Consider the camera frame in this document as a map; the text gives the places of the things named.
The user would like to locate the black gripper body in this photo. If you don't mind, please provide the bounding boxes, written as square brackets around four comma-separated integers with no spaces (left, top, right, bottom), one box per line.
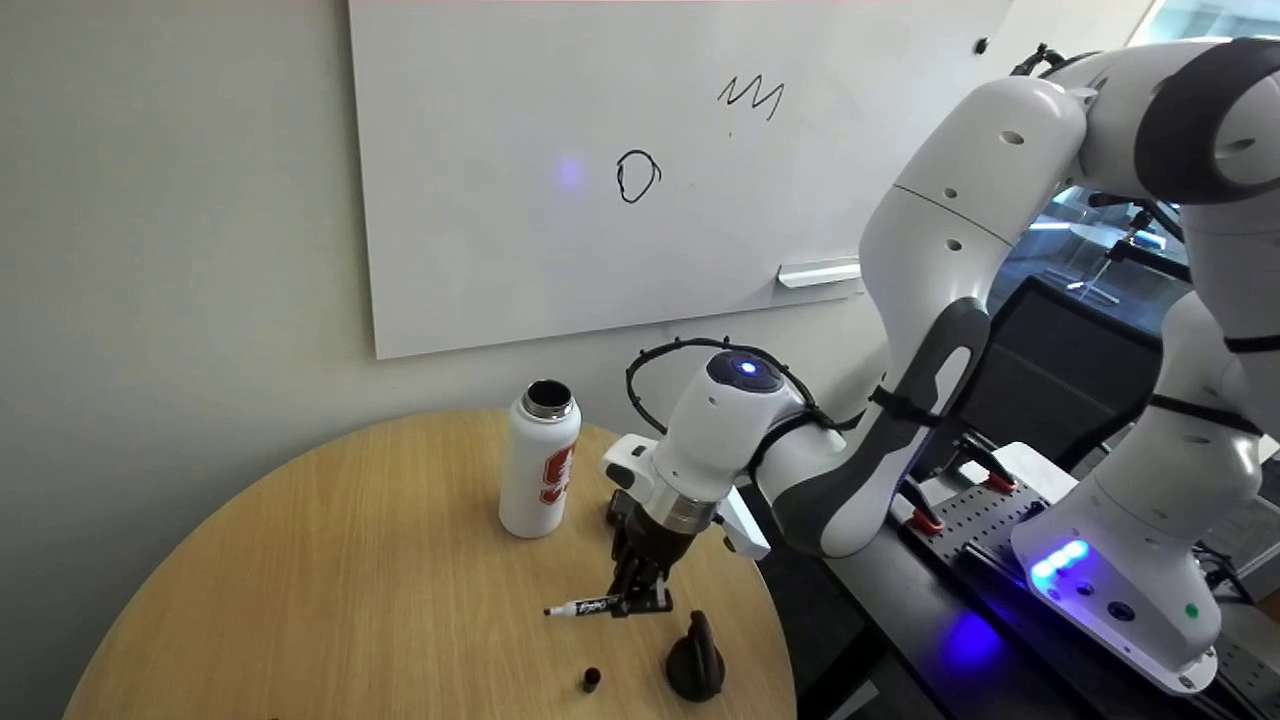
[609,488,704,573]

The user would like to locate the white dry erase marker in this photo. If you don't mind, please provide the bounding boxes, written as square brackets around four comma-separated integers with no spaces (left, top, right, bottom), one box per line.
[539,594,622,625]

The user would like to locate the silver whiteboard marker tray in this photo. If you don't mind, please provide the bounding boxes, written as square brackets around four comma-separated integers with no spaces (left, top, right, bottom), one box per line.
[771,255,866,294]

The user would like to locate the white bottle with red print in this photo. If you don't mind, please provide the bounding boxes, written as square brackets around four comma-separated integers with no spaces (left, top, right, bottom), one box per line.
[496,381,584,543]

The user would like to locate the black robot cart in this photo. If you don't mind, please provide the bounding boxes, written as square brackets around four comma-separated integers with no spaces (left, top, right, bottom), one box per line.
[756,505,1280,720]

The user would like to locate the perforated plate with red clamps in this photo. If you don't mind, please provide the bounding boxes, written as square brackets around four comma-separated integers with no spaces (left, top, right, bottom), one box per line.
[898,444,1073,573]

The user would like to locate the black mesh office chair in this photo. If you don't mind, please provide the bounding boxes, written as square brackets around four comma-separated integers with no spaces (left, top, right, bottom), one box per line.
[916,271,1211,486]

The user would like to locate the black bottle lid with handle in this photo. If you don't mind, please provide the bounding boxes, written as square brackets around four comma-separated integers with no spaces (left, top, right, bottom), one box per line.
[659,609,727,710]

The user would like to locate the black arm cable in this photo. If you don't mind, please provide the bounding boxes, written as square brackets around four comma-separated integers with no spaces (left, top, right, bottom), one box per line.
[621,334,865,441]

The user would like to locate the white wall whiteboard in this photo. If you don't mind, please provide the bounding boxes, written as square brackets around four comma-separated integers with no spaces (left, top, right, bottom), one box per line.
[343,0,1073,367]

